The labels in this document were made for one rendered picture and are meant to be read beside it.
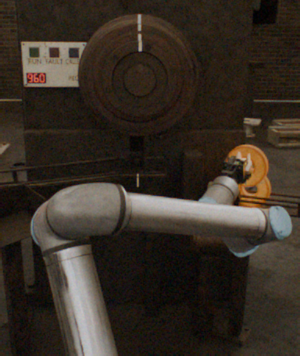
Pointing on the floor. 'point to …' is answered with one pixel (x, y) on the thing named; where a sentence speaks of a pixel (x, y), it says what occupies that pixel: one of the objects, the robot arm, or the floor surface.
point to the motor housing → (205, 282)
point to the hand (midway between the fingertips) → (246, 161)
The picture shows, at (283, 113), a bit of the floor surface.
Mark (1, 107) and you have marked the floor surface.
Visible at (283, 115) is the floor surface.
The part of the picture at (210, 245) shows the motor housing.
